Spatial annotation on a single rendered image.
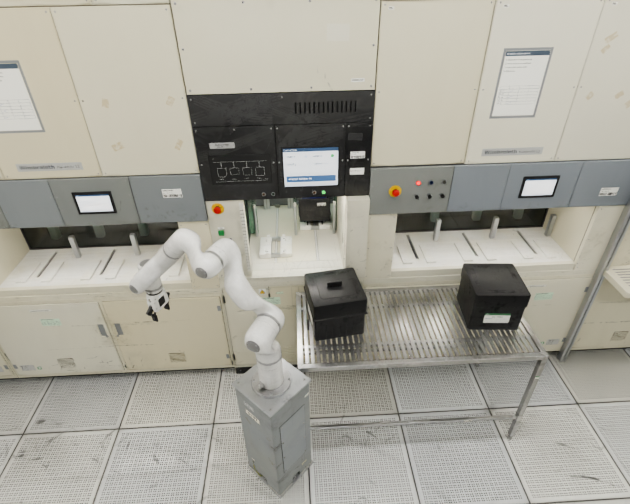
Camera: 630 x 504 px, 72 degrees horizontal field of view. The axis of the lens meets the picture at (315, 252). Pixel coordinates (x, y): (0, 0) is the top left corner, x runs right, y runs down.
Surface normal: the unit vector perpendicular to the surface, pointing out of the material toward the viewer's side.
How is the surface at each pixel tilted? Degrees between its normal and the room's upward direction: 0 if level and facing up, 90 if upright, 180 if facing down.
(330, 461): 0
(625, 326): 90
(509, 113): 90
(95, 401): 0
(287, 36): 88
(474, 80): 90
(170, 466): 0
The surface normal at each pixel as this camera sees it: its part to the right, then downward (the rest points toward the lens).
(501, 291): -0.01, -0.82
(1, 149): 0.05, 0.57
